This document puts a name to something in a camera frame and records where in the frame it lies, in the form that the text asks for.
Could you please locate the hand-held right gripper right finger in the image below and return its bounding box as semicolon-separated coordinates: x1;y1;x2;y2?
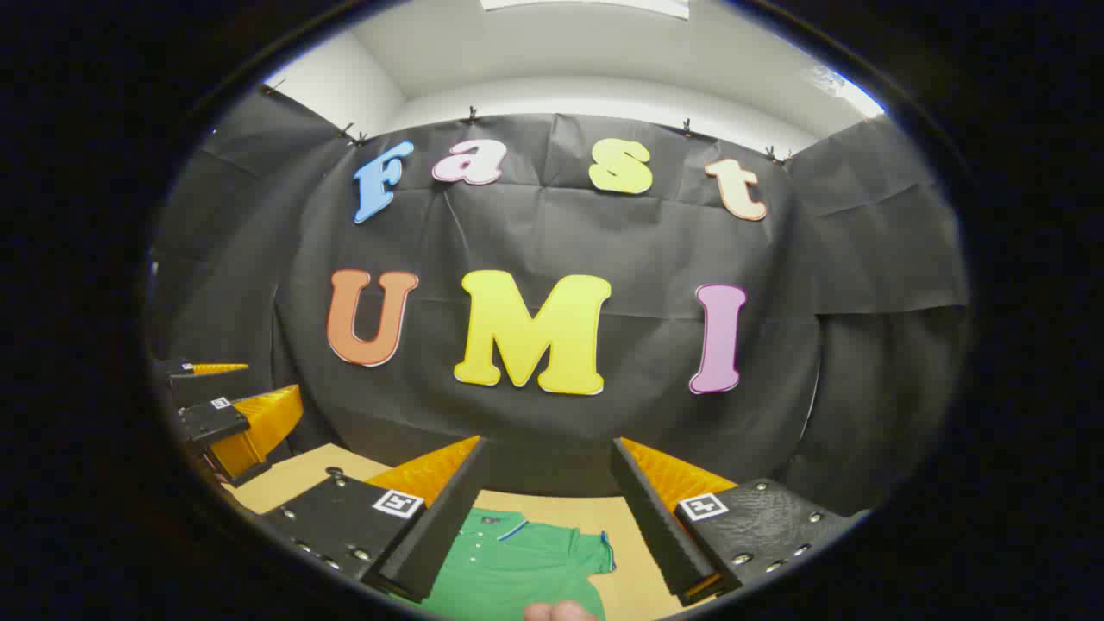
609;436;853;607

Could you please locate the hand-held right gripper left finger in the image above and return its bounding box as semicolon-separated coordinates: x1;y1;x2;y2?
261;436;489;603

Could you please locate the green T-shirt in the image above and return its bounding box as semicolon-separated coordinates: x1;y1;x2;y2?
392;507;618;621

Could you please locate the black backdrop cloth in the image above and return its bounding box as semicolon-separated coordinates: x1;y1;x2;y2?
148;86;971;518

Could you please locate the ceiling light panel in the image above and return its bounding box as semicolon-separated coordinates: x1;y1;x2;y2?
479;0;691;20

